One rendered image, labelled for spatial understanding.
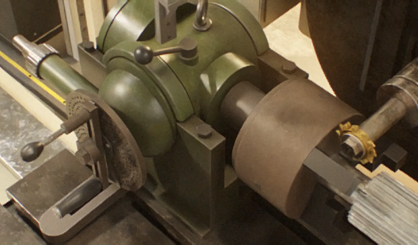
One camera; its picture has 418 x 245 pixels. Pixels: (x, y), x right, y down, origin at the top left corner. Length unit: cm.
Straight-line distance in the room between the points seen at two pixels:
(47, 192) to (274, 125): 49
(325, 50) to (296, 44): 172
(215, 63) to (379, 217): 35
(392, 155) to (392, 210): 11
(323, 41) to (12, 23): 141
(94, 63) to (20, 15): 127
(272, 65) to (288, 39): 185
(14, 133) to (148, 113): 73
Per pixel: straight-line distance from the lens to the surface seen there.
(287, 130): 114
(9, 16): 262
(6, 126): 193
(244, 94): 125
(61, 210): 131
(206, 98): 124
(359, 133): 111
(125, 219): 140
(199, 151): 122
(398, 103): 117
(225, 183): 131
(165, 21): 106
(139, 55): 118
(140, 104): 122
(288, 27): 322
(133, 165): 123
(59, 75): 136
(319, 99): 118
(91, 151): 125
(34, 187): 147
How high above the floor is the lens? 215
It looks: 49 degrees down
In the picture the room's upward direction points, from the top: straight up
